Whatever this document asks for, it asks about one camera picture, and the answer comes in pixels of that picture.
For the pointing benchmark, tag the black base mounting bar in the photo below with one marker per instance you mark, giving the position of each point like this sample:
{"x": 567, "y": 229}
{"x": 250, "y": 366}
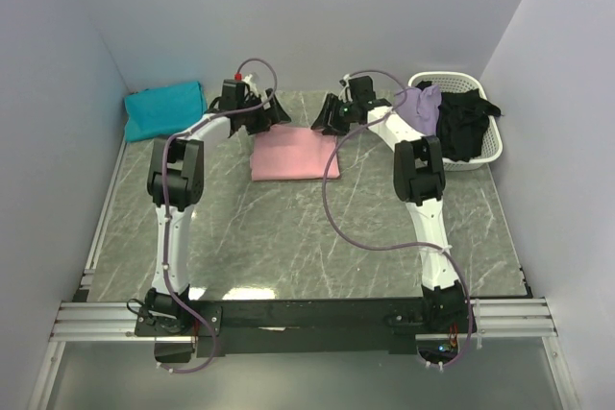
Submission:
{"x": 306, "y": 326}

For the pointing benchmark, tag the white plastic laundry basket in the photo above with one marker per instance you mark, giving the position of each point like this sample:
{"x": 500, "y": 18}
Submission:
{"x": 457, "y": 82}

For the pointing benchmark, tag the lavender t shirt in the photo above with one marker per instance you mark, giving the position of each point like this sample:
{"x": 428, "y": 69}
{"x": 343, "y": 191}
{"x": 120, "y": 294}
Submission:
{"x": 419, "y": 107}

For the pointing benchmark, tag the aluminium frame rail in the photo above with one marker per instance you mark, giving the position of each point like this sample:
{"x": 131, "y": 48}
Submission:
{"x": 111, "y": 321}

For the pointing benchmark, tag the pink t shirt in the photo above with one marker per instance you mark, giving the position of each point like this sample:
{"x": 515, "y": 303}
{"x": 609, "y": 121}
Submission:
{"x": 292, "y": 154}

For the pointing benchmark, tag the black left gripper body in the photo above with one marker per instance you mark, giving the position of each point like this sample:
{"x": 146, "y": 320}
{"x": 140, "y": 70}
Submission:
{"x": 260, "y": 119}

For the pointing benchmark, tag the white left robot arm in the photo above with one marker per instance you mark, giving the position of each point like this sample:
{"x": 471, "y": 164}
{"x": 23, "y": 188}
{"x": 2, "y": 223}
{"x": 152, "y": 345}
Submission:
{"x": 176, "y": 183}

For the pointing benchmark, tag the folded teal t shirt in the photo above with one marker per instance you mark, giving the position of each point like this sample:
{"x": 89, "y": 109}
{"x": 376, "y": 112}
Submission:
{"x": 163, "y": 110}

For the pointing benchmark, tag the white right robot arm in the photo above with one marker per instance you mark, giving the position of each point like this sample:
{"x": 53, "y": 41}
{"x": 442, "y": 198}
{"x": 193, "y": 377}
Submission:
{"x": 419, "y": 182}

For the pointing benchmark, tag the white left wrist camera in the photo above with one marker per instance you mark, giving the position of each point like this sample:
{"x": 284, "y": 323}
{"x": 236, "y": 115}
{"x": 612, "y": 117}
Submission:
{"x": 250, "y": 79}

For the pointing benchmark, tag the black t shirt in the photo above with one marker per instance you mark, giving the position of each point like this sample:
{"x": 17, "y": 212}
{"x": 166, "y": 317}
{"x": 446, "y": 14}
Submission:
{"x": 463, "y": 121}

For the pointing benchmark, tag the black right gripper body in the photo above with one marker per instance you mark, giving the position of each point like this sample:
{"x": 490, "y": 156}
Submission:
{"x": 342, "y": 115}

